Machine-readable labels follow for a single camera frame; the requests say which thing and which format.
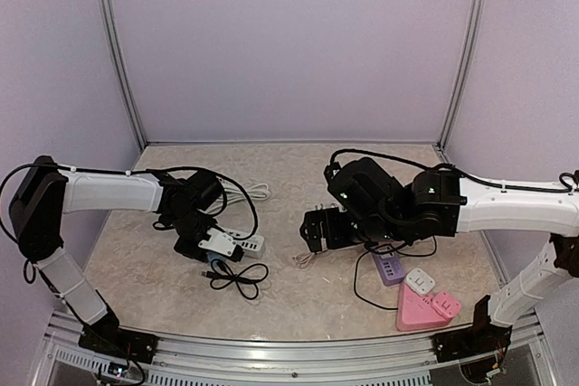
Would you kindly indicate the aluminium frame post right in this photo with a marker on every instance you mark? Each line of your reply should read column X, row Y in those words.
column 461, row 78

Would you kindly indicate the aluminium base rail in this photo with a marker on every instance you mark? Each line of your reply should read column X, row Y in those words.
column 394, row 360

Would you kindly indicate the light blue adapter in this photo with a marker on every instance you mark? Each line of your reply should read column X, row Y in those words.
column 215, row 260

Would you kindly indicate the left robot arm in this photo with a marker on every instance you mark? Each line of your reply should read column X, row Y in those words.
column 209, row 212

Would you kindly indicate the pink plug adapter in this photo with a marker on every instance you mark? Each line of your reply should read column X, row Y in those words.
column 445, row 305

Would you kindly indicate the pink triangular power strip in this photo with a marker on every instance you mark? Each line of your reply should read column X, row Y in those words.
column 415, row 312

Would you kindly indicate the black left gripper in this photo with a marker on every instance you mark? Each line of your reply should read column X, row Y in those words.
column 182, row 248

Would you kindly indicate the white power strip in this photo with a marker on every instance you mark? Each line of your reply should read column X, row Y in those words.
column 254, row 247

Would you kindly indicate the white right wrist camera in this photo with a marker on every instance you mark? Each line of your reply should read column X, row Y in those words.
column 331, row 170

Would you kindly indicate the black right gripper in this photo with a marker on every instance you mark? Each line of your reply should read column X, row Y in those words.
column 312, row 220

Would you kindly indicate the aluminium frame post left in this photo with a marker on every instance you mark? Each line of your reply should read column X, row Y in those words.
column 121, row 73

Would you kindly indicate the aluminium frame post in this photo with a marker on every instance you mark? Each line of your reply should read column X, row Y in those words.
column 461, row 78
column 121, row 73

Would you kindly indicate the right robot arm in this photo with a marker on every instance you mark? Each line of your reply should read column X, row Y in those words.
column 443, row 201

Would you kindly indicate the purple power strip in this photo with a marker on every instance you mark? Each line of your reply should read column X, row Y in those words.
column 389, row 268

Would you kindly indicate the white plug adapter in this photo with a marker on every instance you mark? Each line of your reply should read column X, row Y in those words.
column 419, row 281

